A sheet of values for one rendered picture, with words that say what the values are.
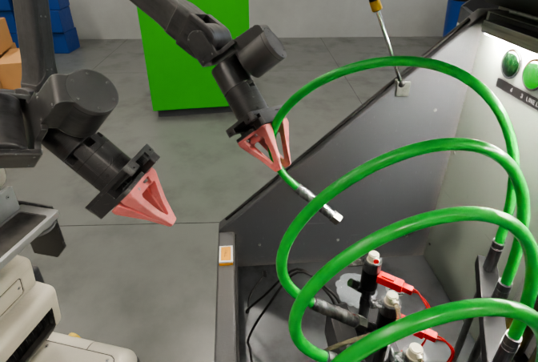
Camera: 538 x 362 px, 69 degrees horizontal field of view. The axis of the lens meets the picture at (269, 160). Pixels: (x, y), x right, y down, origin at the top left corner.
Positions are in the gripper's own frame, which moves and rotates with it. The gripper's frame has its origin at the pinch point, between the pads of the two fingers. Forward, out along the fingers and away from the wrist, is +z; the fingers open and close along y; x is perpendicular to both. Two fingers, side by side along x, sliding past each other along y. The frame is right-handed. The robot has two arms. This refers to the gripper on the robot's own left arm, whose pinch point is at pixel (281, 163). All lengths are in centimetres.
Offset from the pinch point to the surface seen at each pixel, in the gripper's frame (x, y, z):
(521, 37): -36.8, 22.0, 1.3
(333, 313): -3.3, -11.1, 22.0
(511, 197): -25.8, 9.9, 21.0
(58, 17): 405, 271, -364
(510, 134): -30.3, 7.1, 12.4
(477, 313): -25.9, -23.1, 20.0
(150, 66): 209, 191, -153
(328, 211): -0.9, 4.2, 11.1
